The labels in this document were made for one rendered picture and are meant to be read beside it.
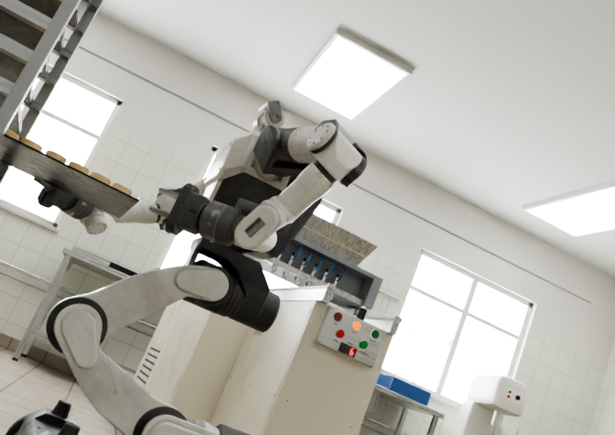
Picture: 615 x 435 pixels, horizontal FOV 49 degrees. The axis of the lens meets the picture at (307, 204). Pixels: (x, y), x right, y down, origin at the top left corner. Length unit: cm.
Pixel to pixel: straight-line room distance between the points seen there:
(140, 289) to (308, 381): 87
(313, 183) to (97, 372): 72
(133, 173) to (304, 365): 410
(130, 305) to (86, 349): 16
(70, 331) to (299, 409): 100
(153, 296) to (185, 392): 130
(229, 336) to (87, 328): 141
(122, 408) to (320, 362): 88
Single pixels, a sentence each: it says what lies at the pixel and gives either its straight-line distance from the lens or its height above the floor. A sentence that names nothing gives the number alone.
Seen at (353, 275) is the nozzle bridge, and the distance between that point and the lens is 338.
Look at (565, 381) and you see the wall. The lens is 771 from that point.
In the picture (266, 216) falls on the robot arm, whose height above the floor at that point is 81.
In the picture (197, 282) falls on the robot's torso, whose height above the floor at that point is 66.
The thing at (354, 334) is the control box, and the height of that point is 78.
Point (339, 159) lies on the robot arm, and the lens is 147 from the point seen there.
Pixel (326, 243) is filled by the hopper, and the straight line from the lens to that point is 330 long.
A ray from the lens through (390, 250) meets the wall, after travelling 675.
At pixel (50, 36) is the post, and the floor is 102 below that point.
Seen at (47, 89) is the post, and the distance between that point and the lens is 214.
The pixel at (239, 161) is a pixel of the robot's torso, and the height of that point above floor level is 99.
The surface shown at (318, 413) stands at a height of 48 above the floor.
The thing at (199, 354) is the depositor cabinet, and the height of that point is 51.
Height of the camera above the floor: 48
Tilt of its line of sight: 16 degrees up
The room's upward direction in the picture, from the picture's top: 23 degrees clockwise
